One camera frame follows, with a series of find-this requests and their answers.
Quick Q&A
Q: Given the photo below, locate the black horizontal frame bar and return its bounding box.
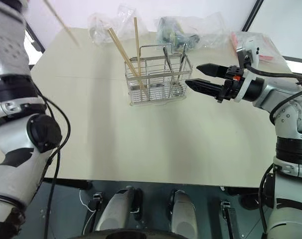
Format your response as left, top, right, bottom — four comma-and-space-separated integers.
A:
282, 55, 302, 66

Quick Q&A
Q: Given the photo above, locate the black metal floor bracket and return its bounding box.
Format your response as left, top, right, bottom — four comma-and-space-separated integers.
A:
87, 191, 104, 212
220, 200, 239, 239

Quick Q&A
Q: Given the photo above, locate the black window frame bar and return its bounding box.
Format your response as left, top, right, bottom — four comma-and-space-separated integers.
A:
241, 0, 265, 32

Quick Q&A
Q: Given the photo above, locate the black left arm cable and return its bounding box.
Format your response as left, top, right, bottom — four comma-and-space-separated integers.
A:
38, 94, 72, 239

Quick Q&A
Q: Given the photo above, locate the grey robot leg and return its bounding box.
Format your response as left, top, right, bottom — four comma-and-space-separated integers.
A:
167, 189, 198, 239
94, 186, 144, 233

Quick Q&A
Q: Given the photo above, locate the plastic bag with red contents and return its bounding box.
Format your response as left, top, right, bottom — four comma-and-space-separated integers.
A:
228, 30, 289, 66

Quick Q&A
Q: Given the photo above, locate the grey right robot leg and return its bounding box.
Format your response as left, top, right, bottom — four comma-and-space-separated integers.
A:
167, 189, 198, 239

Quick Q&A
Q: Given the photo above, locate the dark frame beside table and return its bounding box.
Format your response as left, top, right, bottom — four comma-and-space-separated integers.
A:
23, 19, 46, 66

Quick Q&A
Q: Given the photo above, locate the metal spoon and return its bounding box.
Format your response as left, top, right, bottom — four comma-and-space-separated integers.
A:
178, 42, 189, 73
162, 46, 182, 97

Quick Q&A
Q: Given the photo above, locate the plastic bag with green contents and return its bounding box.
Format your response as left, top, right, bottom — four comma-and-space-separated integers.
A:
153, 11, 227, 50

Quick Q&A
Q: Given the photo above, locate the dark rounded robot torso rim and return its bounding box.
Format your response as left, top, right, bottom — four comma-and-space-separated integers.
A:
72, 229, 200, 239

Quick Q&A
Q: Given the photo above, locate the metal wire basket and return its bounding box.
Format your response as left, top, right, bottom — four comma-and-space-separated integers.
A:
124, 44, 193, 107

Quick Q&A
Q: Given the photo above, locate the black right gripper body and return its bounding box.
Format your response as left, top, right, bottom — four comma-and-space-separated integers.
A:
215, 65, 243, 104

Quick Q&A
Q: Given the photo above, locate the grey left robot leg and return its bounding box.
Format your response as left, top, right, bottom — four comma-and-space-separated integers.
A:
94, 186, 144, 233

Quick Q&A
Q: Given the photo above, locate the empty clear plastic bag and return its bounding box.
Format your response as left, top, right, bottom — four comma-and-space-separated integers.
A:
87, 4, 149, 46

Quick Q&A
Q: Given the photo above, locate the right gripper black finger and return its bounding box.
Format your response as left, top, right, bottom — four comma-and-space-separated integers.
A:
196, 63, 228, 79
185, 79, 226, 100

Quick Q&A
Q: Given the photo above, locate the thin white cable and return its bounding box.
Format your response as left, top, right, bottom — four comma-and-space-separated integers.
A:
78, 190, 97, 231

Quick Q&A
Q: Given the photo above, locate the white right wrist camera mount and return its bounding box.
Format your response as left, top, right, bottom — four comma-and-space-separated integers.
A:
233, 37, 262, 103

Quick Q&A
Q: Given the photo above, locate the black table underframe bar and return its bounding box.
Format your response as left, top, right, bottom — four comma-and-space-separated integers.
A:
42, 177, 93, 192

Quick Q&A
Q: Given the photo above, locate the light wooden chopstick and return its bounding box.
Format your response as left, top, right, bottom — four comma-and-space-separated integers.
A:
133, 16, 142, 76
43, 0, 81, 47

